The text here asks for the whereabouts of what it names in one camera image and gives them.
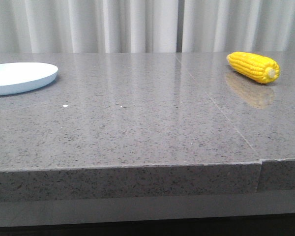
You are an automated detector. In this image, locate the yellow corn cob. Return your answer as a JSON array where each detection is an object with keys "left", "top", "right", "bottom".
[{"left": 226, "top": 52, "right": 280, "bottom": 84}]

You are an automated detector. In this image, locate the light blue round plate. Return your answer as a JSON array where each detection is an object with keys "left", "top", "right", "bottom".
[{"left": 0, "top": 62, "right": 58, "bottom": 96}]

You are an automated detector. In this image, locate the white pleated curtain right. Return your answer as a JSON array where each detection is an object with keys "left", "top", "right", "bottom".
[{"left": 177, "top": 0, "right": 295, "bottom": 53}]

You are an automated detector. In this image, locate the white pleated curtain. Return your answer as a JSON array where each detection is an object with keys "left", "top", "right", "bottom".
[
  {"left": 0, "top": 0, "right": 184, "bottom": 53},
  {"left": 177, "top": 0, "right": 295, "bottom": 53}
]

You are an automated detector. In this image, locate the white pleated curtain left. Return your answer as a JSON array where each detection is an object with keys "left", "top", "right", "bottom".
[{"left": 0, "top": 0, "right": 184, "bottom": 53}]

